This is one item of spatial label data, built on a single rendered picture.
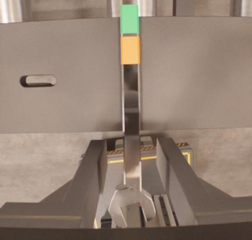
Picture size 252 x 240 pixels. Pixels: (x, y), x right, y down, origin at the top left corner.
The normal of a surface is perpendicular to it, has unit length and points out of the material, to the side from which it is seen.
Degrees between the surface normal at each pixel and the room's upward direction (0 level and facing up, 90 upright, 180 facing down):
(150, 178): 0
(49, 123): 0
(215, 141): 0
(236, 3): 76
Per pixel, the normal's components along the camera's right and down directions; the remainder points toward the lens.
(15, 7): 0.81, 0.13
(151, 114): 0.00, 0.25
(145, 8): 0.43, 0.22
